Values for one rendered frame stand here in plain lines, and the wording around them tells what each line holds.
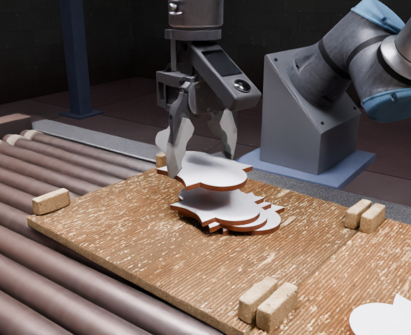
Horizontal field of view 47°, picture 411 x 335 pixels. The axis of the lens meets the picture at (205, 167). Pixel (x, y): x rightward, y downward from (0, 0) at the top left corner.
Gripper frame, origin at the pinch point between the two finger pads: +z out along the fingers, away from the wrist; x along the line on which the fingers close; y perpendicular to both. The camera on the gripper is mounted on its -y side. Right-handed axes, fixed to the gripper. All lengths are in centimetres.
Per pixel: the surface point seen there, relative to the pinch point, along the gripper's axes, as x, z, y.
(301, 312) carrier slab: 6.8, 7.6, -25.4
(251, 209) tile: -2.9, 5.0, -7.2
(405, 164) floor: -290, 102, 118
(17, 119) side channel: 6, 6, 70
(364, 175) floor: -245, 102, 124
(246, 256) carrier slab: 3.8, 7.6, -13.4
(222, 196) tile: -2.4, 5.1, -1.2
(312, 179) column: -37.1, 14.3, 8.7
